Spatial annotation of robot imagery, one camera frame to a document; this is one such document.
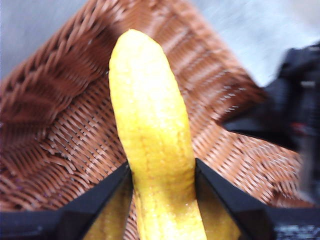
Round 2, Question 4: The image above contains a yellow corn cob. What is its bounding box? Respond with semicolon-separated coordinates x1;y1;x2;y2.
82;28;242;240

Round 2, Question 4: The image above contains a brown wicker basket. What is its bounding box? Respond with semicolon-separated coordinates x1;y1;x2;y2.
0;0;316;240

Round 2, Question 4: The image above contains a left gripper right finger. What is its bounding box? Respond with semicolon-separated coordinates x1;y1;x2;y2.
194;157;320;240

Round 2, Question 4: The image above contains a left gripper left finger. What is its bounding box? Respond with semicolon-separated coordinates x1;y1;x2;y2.
0;161;132;240

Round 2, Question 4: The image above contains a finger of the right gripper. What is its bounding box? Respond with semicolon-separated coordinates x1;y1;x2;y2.
221;99;301;152

